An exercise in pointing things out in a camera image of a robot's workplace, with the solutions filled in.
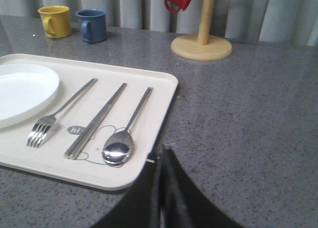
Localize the yellow enamel mug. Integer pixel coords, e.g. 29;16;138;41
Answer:
38;5;72;39

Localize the grey pleated curtain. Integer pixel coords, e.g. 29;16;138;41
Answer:
0;0;318;46

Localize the silver metal spoon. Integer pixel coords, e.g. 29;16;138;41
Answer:
102;87;153;167

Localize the cream rabbit serving tray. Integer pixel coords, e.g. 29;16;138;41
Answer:
0;54;178;190

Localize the silver metal fork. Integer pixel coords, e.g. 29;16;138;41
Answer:
26;77;99;149

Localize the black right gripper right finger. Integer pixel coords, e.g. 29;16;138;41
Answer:
160;145;242;228

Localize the wooden mug tree stand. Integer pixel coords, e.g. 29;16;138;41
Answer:
170;0;233;61

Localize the silver metal chopstick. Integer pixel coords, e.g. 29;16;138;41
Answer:
64;83;127;160
64;104;112;160

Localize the blue enamel mug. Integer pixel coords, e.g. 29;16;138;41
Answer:
76;9;107;43

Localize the white round plate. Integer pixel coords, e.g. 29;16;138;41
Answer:
0;64;60;128

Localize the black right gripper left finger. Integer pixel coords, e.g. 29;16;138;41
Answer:
93;150;161;228

